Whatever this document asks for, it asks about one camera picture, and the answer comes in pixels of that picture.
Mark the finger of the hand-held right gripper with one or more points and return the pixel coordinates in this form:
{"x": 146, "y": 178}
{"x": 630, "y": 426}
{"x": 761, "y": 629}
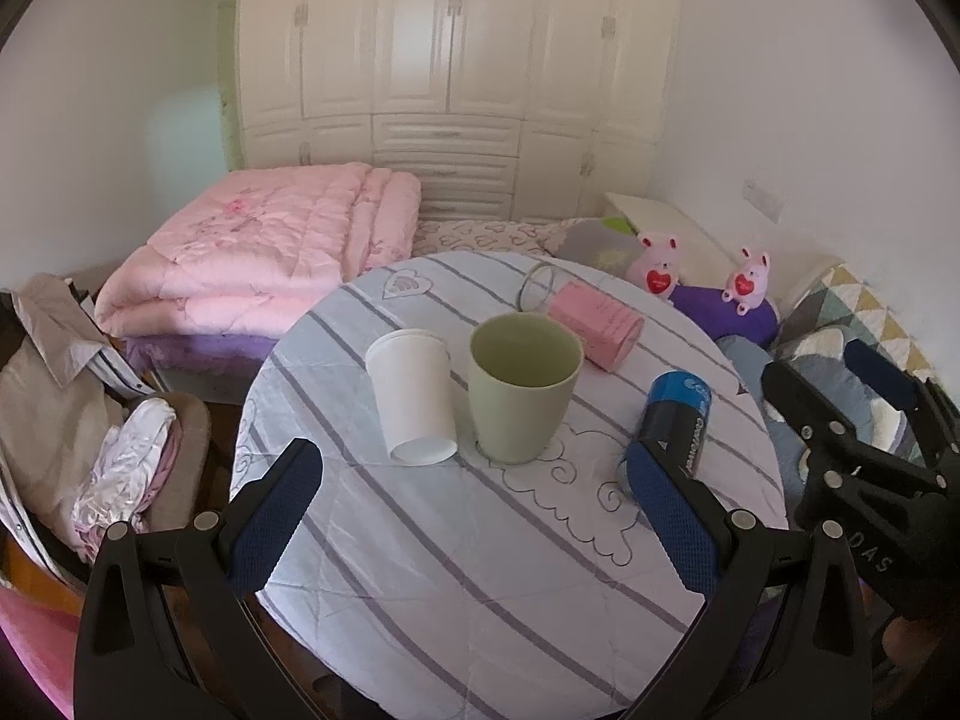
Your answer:
{"x": 881, "y": 375}
{"x": 795, "y": 401}

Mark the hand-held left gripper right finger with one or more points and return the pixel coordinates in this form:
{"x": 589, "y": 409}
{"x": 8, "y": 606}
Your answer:
{"x": 671, "y": 517}

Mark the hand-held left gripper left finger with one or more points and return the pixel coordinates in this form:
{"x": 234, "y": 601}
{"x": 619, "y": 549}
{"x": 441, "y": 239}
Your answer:
{"x": 274, "y": 510}

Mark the white paper cup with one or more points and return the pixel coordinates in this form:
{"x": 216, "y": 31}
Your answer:
{"x": 412, "y": 390}

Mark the person's right forearm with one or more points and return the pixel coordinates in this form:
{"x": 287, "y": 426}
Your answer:
{"x": 911, "y": 652}

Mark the green plastic cup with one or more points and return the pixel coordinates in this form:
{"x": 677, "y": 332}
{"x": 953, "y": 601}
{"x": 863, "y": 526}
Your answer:
{"x": 521, "y": 397}

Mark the blue cloud print blanket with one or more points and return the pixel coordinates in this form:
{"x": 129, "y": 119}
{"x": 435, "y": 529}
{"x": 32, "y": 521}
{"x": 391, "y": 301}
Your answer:
{"x": 750, "y": 371}

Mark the triangle patterned pillow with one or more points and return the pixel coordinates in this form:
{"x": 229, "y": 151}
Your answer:
{"x": 862, "y": 307}

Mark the brown chair cushion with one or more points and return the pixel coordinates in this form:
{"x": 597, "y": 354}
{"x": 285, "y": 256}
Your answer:
{"x": 191, "y": 450}

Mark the purple pillow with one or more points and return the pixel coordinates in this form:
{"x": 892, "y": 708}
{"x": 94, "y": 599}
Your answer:
{"x": 731, "y": 319}

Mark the blue and black can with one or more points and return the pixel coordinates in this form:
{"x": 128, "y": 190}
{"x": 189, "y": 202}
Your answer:
{"x": 679, "y": 412}

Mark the pink plush toy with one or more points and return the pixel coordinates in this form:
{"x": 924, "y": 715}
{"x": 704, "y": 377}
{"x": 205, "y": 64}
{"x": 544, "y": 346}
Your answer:
{"x": 746, "y": 281}
{"x": 658, "y": 266}

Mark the shiny silver cloth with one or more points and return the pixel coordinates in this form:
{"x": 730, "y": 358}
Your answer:
{"x": 131, "y": 465}

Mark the purple blanket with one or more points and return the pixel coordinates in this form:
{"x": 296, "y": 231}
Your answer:
{"x": 202, "y": 351}

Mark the striped white tablecloth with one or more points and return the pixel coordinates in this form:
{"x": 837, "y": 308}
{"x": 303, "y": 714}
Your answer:
{"x": 450, "y": 577}

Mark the pink can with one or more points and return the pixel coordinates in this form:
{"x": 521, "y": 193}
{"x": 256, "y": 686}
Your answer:
{"x": 596, "y": 319}

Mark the pile of clothes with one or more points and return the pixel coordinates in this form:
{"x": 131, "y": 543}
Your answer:
{"x": 45, "y": 405}

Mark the grey and green pillow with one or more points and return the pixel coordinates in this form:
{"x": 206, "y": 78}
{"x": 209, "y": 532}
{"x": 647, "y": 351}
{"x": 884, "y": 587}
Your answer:
{"x": 596, "y": 244}

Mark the folded pink quilt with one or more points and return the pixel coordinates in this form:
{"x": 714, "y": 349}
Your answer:
{"x": 262, "y": 255}

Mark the clear glass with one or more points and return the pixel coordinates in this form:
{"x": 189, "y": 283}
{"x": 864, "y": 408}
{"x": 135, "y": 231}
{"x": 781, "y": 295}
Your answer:
{"x": 536, "y": 286}

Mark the pink cloth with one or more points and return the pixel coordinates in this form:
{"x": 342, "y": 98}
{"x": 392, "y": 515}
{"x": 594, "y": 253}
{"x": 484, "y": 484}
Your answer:
{"x": 34, "y": 652}

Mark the heart print bed sheet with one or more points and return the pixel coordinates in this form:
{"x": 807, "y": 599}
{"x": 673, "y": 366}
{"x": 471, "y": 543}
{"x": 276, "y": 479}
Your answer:
{"x": 480, "y": 234}

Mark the white wardrobe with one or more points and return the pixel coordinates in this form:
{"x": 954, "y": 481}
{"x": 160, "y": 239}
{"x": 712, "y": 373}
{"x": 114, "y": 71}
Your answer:
{"x": 450, "y": 75}

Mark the white wall socket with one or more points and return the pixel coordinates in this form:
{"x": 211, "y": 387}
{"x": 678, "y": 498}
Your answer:
{"x": 763, "y": 201}

